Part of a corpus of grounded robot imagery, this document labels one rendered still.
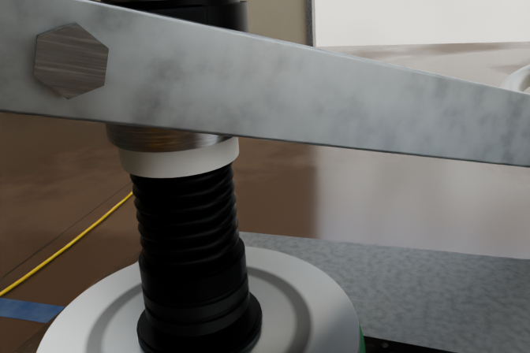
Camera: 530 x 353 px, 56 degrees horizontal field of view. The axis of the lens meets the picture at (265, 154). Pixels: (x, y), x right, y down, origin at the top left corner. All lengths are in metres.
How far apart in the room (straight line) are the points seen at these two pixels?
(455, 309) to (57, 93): 0.32
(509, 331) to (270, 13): 4.90
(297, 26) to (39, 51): 4.96
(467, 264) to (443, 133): 0.19
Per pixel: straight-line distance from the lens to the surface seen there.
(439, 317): 0.41
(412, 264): 0.47
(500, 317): 0.42
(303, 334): 0.34
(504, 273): 0.48
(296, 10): 5.13
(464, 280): 0.46
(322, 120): 0.26
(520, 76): 0.79
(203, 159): 0.27
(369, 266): 0.46
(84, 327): 0.38
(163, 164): 0.27
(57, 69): 0.21
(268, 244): 0.50
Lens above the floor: 1.07
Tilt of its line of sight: 19 degrees down
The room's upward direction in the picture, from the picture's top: 3 degrees counter-clockwise
